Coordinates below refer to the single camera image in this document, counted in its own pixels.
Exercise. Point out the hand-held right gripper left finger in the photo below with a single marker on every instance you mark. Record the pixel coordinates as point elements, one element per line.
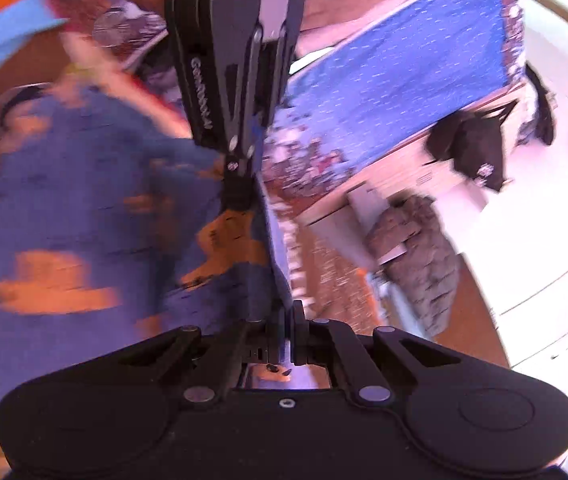
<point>275,334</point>

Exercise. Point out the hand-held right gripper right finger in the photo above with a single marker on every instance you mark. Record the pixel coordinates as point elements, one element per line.
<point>300,331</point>

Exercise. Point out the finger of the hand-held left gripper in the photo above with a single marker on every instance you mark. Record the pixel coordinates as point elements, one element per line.
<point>265,105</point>
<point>236,187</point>

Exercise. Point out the purple pants with orange print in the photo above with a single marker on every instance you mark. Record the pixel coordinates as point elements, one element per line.
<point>88,185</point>

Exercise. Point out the grey quilted jacket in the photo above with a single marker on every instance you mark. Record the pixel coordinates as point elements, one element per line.
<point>414,255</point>

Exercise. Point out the wooden headboard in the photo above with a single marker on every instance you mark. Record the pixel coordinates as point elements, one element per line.
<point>474,300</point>

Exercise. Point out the black bag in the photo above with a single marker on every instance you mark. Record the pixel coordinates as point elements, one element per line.
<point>474,145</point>

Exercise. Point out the white wardrobe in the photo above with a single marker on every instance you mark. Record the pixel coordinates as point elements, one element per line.
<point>539,240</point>

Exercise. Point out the black cloth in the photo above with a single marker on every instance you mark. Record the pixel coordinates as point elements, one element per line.
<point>541,105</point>

